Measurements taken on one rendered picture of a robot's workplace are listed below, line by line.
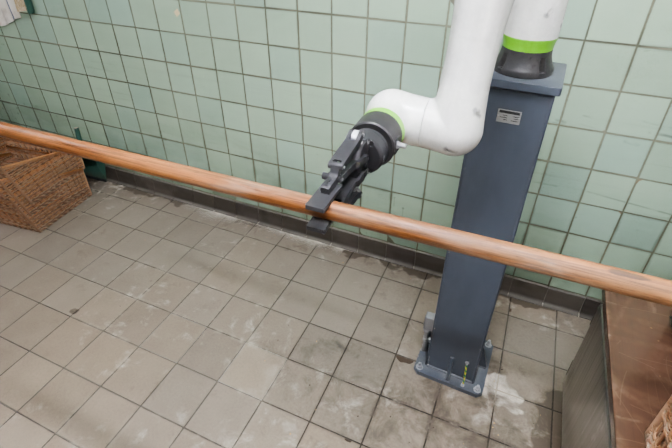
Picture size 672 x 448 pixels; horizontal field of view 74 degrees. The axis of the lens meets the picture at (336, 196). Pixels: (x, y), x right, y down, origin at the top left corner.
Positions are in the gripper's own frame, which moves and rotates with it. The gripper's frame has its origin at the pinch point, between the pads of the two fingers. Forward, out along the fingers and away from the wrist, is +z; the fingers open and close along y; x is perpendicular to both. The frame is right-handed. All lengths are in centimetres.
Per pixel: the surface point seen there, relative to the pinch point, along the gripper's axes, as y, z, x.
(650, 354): 62, -50, -70
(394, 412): 120, -42, -7
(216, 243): 120, -97, 110
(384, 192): 81, -122, 25
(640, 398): 62, -35, -66
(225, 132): 67, -124, 114
